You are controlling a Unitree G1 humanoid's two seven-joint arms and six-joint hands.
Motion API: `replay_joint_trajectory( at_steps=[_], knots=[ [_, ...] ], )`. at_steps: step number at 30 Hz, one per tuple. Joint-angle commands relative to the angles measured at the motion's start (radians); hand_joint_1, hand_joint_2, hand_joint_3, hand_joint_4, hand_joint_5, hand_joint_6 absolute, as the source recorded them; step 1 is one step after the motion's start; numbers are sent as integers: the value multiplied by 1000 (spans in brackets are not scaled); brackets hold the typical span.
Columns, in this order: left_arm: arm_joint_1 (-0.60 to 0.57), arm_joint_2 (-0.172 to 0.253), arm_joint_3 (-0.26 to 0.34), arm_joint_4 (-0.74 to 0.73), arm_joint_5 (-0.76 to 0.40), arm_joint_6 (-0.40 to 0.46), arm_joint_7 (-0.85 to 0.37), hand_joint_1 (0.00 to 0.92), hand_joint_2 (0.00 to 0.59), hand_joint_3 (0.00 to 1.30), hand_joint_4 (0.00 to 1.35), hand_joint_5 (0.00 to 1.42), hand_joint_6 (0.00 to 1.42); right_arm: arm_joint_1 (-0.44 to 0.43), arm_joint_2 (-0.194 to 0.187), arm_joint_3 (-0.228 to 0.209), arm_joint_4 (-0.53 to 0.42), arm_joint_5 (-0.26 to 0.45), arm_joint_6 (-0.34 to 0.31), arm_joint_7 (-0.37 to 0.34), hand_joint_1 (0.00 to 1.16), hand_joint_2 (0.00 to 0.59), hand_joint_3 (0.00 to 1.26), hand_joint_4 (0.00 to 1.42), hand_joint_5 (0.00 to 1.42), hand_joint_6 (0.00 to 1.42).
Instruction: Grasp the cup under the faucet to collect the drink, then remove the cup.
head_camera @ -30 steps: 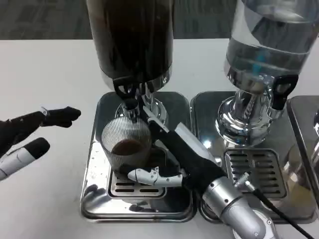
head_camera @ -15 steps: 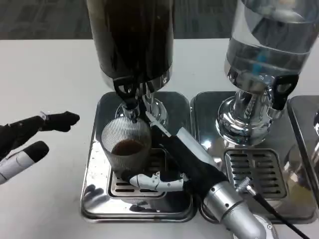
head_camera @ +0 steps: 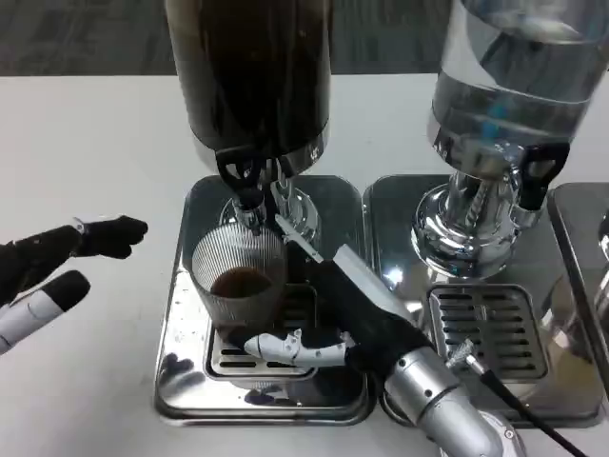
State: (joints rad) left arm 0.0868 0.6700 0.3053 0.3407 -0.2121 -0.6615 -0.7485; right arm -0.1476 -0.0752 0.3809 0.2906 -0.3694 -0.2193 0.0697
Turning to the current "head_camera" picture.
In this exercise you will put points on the black tap of dark dispenser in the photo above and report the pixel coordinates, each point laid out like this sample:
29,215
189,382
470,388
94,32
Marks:
240,166

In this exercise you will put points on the slotted grid of dark dispenser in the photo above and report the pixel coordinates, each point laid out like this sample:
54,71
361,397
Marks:
228,365

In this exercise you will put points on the steel base of water dispenser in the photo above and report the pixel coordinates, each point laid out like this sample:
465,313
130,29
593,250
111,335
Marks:
395,238

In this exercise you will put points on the chrome column at picture edge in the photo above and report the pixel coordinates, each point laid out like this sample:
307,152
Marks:
603,281

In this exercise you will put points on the clear ribbed glass cup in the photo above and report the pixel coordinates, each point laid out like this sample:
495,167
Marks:
238,257

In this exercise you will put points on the steel base of dark dispenser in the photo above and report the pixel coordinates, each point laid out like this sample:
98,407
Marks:
342,209

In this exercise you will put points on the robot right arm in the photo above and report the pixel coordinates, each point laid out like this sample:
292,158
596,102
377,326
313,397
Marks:
428,390

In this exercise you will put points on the clear water dispenser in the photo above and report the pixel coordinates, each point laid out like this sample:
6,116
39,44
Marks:
504,95

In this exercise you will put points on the dark drink dispenser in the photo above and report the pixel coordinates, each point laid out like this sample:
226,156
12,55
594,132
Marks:
247,81

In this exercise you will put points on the black tap of water dispenser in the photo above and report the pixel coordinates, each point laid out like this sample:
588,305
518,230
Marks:
542,166

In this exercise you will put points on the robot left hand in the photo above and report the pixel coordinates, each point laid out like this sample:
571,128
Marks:
43,257

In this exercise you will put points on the steel base at picture edge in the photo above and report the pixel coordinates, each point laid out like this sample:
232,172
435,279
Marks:
571,228

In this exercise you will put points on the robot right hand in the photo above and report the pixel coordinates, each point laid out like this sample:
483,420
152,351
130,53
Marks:
371,323

